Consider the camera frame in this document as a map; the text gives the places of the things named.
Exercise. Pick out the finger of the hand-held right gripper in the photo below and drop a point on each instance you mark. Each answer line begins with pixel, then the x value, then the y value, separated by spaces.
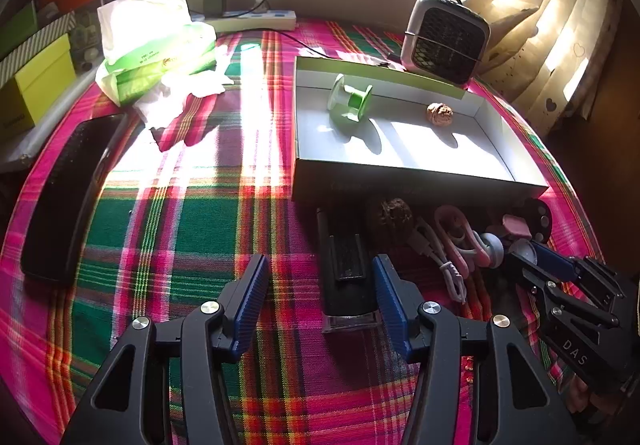
pixel 542 292
pixel 552 261

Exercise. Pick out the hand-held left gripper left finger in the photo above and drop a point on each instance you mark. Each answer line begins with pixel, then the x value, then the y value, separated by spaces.
pixel 252 297

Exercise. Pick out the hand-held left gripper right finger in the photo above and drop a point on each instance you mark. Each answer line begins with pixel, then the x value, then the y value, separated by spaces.
pixel 389 305

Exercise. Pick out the small clear round container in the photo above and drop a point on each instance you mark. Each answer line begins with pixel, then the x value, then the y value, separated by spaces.
pixel 522 253

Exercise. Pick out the grey round disc with buttons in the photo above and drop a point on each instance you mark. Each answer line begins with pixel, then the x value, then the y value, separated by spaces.
pixel 539 219

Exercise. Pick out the black rectangular lighter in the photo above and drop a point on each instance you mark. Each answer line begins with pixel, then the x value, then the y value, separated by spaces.
pixel 345 270

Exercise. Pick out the dark brown walnut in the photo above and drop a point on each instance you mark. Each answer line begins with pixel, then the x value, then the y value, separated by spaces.
pixel 391 220

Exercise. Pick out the pink plastic tool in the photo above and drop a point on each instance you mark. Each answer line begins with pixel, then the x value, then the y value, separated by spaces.
pixel 457 232

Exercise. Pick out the shallow cardboard box tray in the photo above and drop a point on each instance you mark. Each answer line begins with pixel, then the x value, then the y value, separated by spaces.
pixel 410 145

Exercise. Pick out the small pink object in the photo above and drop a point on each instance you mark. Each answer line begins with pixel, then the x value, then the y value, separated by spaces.
pixel 515 225

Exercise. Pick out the plaid tablecloth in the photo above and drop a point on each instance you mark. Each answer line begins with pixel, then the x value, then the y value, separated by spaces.
pixel 200 225

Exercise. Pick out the brown wooden cabinet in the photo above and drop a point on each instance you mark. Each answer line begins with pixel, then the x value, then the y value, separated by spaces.
pixel 615 150

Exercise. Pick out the light brown walnut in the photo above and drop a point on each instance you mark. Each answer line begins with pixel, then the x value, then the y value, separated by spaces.
pixel 439 114

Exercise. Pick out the green plastic spool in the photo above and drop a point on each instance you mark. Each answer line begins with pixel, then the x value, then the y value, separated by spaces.
pixel 347 97

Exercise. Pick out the loose white tissue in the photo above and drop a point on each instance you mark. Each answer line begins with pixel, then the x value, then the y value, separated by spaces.
pixel 172 97

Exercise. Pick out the small grey desk heater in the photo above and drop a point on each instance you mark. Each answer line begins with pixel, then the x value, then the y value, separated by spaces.
pixel 445 40

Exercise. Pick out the cream heart print curtain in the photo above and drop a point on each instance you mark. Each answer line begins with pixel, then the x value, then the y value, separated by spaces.
pixel 540 10

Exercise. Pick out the green tissue pack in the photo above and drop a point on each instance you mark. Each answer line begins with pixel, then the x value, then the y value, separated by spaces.
pixel 150 55

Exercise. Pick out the white power strip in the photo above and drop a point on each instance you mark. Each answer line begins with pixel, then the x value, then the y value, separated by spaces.
pixel 250 20

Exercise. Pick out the lime green box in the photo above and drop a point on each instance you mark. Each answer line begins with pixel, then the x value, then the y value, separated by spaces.
pixel 37 85

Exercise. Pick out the striped box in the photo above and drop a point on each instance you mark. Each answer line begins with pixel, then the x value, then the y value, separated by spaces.
pixel 45 32

